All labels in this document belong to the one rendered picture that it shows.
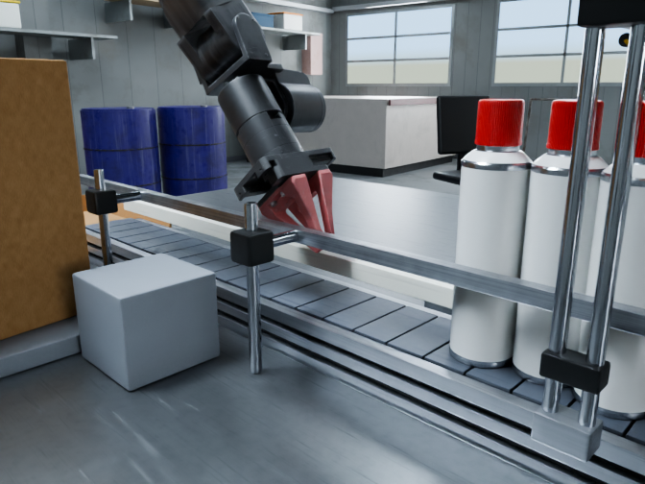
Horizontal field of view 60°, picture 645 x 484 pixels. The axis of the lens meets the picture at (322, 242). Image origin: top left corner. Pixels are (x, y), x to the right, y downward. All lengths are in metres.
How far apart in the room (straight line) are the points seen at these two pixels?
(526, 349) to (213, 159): 4.77
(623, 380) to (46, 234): 0.53
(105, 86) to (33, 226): 6.95
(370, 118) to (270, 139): 6.63
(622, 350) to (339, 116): 7.16
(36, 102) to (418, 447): 0.47
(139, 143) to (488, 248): 4.50
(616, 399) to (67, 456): 0.39
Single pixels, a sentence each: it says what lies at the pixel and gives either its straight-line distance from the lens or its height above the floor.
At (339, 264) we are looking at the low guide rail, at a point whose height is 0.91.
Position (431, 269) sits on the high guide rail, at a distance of 0.45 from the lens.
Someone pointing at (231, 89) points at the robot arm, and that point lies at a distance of 0.63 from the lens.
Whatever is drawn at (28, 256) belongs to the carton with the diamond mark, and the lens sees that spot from 0.64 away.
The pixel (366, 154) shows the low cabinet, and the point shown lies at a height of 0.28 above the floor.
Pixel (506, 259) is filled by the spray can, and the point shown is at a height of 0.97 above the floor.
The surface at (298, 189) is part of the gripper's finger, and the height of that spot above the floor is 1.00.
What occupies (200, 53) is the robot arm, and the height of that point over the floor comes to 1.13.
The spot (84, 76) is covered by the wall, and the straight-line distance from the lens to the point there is 7.44.
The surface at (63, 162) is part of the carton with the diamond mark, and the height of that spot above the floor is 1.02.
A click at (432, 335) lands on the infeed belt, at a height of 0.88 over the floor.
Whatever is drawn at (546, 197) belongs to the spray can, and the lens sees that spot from 0.42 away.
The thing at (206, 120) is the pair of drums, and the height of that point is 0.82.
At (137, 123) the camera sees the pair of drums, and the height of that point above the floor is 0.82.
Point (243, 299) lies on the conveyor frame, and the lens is 0.61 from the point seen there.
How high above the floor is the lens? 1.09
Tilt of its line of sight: 15 degrees down
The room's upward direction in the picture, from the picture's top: straight up
